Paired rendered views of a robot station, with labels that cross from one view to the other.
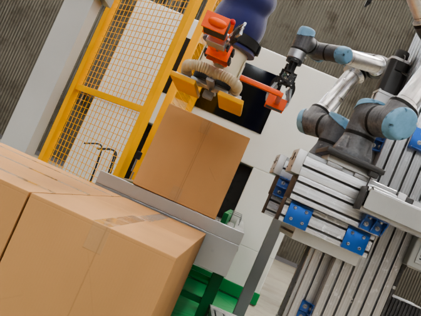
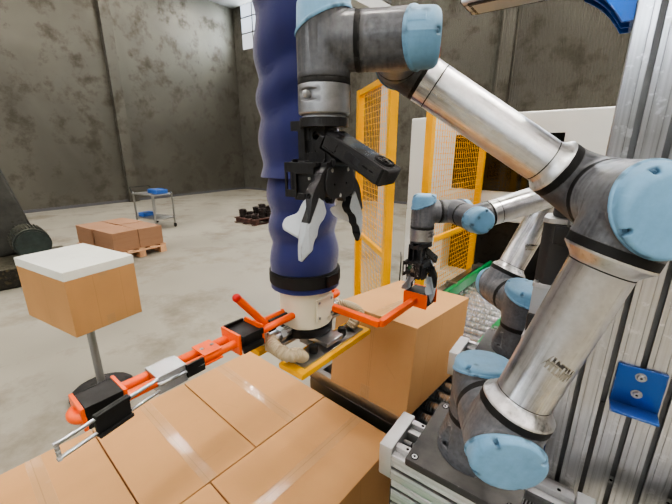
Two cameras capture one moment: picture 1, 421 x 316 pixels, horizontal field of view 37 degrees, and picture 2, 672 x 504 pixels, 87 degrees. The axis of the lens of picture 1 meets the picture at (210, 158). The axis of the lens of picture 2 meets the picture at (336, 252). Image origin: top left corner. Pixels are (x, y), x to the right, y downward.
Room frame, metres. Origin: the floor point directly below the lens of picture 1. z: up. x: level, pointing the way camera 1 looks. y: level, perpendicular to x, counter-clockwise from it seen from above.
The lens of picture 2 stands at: (1.65, -0.61, 1.68)
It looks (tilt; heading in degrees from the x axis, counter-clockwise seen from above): 16 degrees down; 37
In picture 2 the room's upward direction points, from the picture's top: straight up
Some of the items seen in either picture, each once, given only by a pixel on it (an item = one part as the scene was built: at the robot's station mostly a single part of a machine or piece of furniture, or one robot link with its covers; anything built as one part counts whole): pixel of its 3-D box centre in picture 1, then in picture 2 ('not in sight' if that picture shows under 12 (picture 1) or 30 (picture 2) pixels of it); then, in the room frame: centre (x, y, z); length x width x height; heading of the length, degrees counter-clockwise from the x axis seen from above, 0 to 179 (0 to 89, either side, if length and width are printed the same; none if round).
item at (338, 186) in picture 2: not in sight; (320, 160); (2.08, -0.26, 1.66); 0.09 x 0.08 x 0.12; 91
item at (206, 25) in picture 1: (215, 26); (100, 401); (1.84, 0.14, 1.18); 0.08 x 0.07 x 0.05; 177
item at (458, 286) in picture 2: not in sight; (452, 286); (4.34, 0.23, 0.60); 1.60 x 0.11 x 0.09; 176
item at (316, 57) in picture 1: (317, 51); (455, 212); (2.77, -0.25, 1.48); 0.11 x 0.11 x 0.08; 45
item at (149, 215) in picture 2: not in sight; (153, 206); (5.44, 7.28, 0.43); 0.92 x 0.55 x 0.87; 89
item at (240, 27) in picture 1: (235, 39); (142, 399); (1.90, 0.08, 1.18); 0.31 x 0.03 x 0.05; 10
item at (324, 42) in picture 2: not in sight; (325, 41); (2.08, -0.27, 1.82); 0.09 x 0.08 x 0.11; 117
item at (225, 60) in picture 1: (219, 52); (243, 335); (2.19, 0.12, 1.18); 0.10 x 0.08 x 0.06; 87
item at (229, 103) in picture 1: (232, 100); (328, 342); (2.44, 0.01, 1.08); 0.34 x 0.10 x 0.05; 177
